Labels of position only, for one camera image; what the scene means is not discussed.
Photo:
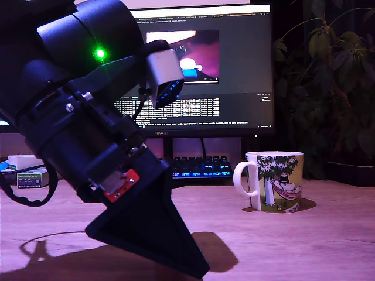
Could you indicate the black backlit keyboard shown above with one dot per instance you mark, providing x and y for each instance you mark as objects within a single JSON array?
[{"x": 202, "y": 169}]

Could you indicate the small green labelled box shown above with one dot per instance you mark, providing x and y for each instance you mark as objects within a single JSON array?
[{"x": 29, "y": 178}]

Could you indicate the small white box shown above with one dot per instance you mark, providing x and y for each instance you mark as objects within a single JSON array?
[{"x": 23, "y": 161}]

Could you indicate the white cartoon print mug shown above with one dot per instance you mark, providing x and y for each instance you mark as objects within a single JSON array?
[{"x": 278, "y": 181}]

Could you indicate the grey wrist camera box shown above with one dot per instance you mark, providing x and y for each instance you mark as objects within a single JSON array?
[{"x": 164, "y": 67}]

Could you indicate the black computer monitor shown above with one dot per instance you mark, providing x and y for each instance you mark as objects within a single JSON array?
[{"x": 234, "y": 73}]

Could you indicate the green leafy houseplant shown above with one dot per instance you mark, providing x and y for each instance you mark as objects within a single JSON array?
[{"x": 322, "y": 73}]

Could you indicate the dark plant pot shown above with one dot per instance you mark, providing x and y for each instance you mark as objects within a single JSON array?
[{"x": 351, "y": 174}]

